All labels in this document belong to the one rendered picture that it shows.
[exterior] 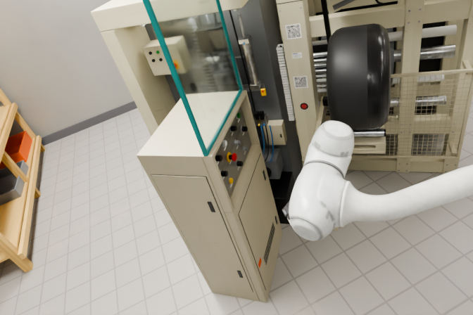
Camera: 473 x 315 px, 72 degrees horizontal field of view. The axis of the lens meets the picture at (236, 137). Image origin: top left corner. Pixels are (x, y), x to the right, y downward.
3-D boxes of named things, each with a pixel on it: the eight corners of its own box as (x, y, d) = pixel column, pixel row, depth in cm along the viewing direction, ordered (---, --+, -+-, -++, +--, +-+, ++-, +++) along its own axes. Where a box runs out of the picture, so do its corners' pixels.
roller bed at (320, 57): (305, 95, 230) (300, 55, 213) (307, 84, 241) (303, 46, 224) (334, 93, 223) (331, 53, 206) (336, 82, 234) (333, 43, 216)
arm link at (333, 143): (310, 147, 93) (297, 182, 85) (320, 107, 82) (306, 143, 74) (348, 159, 91) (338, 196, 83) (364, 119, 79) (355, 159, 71)
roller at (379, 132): (320, 138, 192) (319, 132, 189) (321, 133, 195) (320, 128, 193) (386, 138, 179) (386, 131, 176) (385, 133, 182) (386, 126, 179)
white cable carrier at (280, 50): (288, 120, 201) (276, 48, 174) (290, 116, 205) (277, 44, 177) (295, 120, 200) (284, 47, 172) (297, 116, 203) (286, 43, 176)
